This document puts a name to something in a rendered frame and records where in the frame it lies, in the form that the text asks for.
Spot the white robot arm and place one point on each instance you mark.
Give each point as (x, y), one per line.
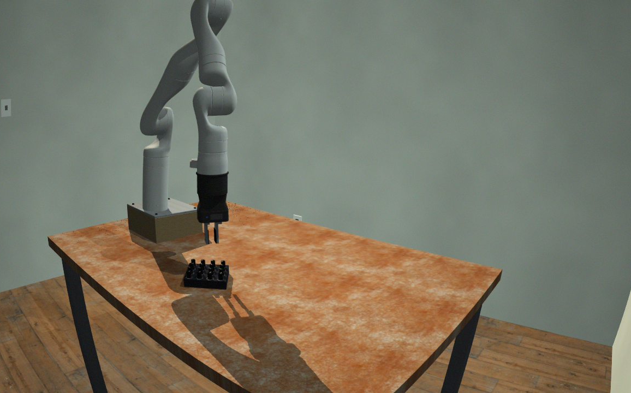
(205, 50)

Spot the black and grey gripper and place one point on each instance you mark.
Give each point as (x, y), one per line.
(212, 188)

